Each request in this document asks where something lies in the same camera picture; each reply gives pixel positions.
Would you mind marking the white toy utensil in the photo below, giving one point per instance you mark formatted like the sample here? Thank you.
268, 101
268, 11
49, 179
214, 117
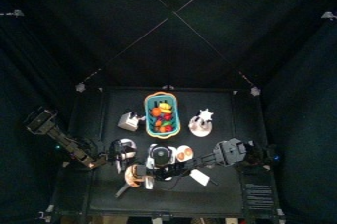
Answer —
149, 182

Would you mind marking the pale pink toy plate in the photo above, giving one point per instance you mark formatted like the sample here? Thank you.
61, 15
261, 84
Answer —
200, 128

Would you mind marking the green toy vegetable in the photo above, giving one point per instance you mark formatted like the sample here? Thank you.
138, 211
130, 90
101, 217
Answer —
166, 124

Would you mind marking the red toy tomato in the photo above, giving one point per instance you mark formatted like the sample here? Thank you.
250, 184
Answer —
168, 129

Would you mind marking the white toy cooker appliance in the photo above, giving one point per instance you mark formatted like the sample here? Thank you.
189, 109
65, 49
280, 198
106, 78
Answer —
160, 154

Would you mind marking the white card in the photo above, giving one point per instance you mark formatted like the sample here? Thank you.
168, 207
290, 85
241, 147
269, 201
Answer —
200, 177

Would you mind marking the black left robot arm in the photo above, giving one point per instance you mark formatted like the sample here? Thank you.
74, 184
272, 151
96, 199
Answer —
65, 142

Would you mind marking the grey frame clamp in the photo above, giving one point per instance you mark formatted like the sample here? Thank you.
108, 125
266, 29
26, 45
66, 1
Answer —
254, 91
327, 14
17, 13
80, 87

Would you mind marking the teal basket with orange rim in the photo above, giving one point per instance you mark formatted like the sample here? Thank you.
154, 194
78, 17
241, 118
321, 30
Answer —
161, 114

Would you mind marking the orange toy frying pan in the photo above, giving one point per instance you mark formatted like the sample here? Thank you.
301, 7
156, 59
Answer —
133, 177

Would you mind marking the orange toy carrot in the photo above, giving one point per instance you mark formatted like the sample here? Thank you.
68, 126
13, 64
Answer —
157, 123

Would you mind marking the orange toy fruit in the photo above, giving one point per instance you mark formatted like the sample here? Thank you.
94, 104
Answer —
154, 112

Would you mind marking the red toy pepper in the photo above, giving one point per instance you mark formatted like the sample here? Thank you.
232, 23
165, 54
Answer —
168, 117

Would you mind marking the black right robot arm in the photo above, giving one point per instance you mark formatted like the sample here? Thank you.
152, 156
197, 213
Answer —
228, 152

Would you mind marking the white plate with orange food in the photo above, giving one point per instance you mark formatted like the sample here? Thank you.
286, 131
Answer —
184, 153

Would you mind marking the white star-shaped toy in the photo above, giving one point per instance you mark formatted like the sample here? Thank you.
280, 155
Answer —
205, 114

